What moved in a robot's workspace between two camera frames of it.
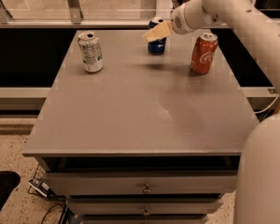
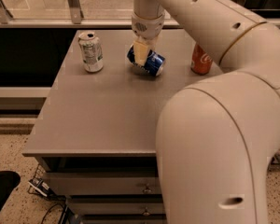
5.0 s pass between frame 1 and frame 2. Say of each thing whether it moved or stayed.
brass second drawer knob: stayed
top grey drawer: stayed
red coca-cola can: stayed
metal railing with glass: stayed
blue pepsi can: moved
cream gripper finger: moved
